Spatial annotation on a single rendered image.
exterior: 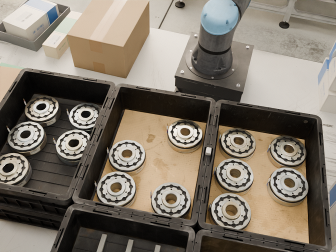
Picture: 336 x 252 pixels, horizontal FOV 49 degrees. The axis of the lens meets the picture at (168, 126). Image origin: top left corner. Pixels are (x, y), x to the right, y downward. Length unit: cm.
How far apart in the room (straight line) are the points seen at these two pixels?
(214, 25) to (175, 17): 176
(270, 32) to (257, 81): 147
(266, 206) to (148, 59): 80
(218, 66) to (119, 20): 42
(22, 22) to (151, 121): 75
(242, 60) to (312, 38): 163
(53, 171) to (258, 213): 57
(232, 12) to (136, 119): 45
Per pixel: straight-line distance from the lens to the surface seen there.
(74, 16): 168
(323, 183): 99
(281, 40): 288
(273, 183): 103
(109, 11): 151
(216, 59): 129
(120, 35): 139
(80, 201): 89
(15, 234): 116
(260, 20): 303
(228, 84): 131
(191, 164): 105
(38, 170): 108
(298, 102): 146
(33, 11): 168
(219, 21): 120
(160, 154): 106
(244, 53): 143
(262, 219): 100
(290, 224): 102
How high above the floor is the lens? 172
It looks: 52 degrees down
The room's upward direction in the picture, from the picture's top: 3 degrees clockwise
